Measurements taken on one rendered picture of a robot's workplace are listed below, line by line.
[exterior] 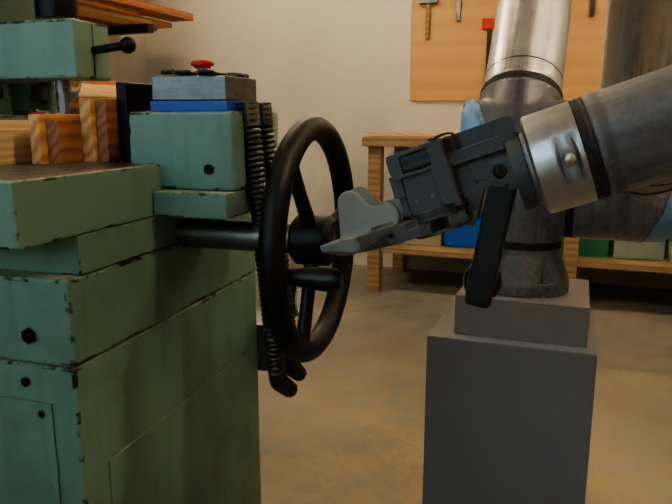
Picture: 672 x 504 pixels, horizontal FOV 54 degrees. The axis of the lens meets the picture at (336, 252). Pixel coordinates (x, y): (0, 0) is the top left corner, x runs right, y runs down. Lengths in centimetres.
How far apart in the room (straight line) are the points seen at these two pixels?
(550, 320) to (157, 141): 77
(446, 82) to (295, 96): 99
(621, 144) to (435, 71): 355
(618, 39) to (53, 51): 83
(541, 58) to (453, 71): 331
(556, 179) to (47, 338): 50
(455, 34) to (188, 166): 340
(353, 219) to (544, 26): 32
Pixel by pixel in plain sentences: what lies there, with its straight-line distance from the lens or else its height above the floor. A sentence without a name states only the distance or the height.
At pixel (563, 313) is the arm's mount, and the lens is 125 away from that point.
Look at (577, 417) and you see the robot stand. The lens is 128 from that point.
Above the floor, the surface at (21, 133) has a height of 93.
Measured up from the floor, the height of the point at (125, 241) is 82.
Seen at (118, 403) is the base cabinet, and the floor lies 65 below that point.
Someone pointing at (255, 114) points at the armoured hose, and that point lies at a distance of 78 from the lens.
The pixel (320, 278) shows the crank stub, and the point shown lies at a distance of 65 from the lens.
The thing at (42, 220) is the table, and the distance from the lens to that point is 65.
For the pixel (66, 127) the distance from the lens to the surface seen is 84.
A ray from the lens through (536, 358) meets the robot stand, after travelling 124.
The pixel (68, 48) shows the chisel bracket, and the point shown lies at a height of 103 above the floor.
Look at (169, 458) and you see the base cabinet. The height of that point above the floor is 53.
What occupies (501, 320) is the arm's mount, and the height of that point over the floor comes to 59.
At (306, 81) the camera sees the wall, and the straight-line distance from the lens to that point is 436.
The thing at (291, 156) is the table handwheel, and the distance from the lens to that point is 68.
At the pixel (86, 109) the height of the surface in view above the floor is 96.
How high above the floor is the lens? 95
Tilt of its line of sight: 12 degrees down
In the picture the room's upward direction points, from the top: straight up
